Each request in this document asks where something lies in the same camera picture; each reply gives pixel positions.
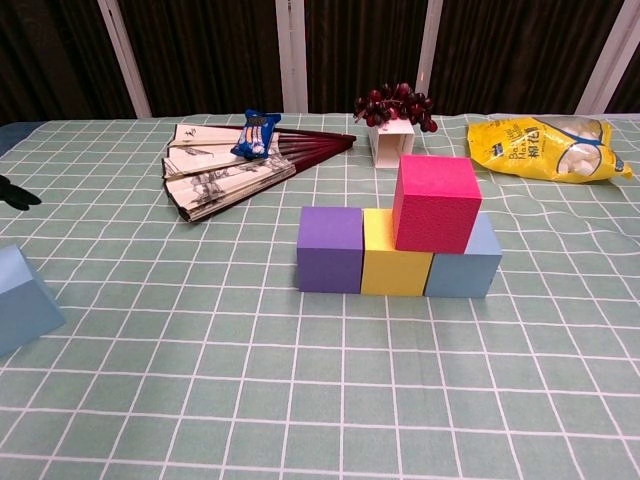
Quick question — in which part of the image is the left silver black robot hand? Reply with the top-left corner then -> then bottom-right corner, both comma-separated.
0,174 -> 44,211

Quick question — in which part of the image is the purple foam cube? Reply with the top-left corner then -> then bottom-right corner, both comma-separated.
296,206 -> 365,294

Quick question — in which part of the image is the yellow foam cube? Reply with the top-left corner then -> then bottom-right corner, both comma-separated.
360,207 -> 434,297

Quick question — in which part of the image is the magenta foam cube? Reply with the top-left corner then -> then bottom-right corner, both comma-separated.
392,154 -> 483,255

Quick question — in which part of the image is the painted paper folding fan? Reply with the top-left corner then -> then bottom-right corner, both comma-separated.
162,123 -> 358,224

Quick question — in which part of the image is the blue snack packet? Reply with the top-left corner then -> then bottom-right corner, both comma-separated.
229,109 -> 282,161

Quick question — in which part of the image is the dark pleated curtain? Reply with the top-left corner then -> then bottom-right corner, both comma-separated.
0,0 -> 640,126

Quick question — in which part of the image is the green checked tablecloth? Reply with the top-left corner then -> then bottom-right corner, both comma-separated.
0,112 -> 640,480

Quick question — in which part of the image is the dark red grape bunch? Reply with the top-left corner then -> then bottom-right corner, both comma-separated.
352,82 -> 439,133

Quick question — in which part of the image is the white paper box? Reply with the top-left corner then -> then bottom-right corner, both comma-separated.
368,119 -> 417,169

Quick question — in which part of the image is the yellow marshmallow bag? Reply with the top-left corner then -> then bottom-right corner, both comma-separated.
466,115 -> 635,184

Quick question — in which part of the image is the white metal frame post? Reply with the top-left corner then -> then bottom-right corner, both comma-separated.
275,0 -> 309,114
416,0 -> 444,99
97,0 -> 153,120
574,0 -> 640,115

